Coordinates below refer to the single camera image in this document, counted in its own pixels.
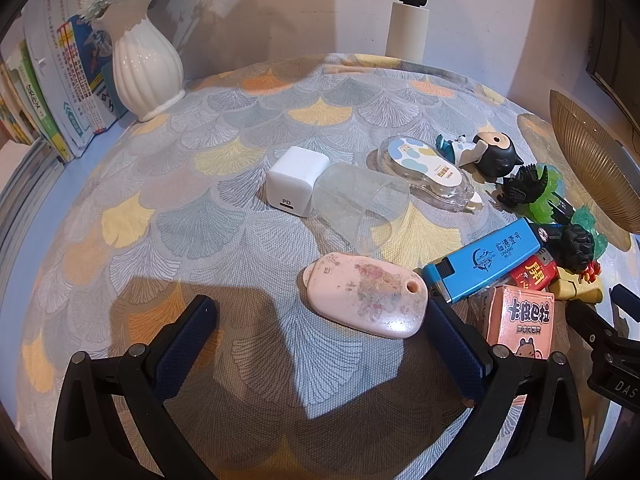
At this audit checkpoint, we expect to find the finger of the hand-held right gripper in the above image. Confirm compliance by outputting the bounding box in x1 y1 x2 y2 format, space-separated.
611 284 640 313
565 299 640 361

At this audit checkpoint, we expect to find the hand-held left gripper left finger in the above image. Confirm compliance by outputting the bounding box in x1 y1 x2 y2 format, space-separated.
52 294 221 480

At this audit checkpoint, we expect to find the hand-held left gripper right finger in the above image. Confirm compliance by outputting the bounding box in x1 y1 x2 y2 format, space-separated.
427 296 587 480

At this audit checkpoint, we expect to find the black monster figure teal base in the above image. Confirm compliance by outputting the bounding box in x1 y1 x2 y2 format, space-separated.
557 205 611 271

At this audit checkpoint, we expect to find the pink oval case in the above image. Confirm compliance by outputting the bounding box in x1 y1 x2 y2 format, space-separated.
302 252 430 341

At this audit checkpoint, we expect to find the amber glass bowl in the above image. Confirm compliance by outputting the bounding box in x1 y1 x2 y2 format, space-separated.
549 89 640 234

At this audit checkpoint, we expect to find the clear correction tape dispenser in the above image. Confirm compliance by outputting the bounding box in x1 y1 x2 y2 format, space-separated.
375 136 484 214

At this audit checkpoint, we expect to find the yellow toy figure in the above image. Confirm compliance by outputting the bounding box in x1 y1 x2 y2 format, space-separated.
555 260 606 304

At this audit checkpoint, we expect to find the pink playing card box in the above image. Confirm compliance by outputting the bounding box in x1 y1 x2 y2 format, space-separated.
484 285 557 362

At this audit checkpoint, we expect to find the red lighter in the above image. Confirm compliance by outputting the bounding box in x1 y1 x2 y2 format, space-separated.
507 252 557 292

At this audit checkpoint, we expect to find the blue lighter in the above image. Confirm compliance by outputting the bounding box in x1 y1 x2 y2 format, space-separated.
421 219 541 306

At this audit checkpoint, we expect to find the dark lighter with round logo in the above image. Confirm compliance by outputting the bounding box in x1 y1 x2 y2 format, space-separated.
530 222 566 256

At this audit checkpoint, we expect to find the glossy black lighter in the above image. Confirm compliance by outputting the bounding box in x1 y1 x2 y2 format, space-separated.
547 197 576 221

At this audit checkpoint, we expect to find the black monster figure green base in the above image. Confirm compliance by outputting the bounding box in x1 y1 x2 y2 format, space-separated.
495 162 568 223

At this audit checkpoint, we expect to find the clear plastic cup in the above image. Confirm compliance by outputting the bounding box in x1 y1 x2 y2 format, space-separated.
312 162 411 256

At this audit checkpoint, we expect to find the black-headed cartoon figurine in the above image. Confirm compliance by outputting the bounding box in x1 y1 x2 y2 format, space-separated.
434 131 525 184

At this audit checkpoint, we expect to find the white charger cube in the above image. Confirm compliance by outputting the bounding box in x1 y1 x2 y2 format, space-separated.
266 146 331 211

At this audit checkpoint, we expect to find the white ribbed vase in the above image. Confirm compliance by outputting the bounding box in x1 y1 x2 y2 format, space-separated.
102 14 186 122

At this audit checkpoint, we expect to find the row of books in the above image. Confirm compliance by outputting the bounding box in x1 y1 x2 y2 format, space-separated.
0 0 132 163

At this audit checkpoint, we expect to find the white lamp pole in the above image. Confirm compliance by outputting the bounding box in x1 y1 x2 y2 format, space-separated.
385 0 431 58

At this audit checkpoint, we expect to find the wall television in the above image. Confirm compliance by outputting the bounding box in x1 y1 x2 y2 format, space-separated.
585 0 640 93

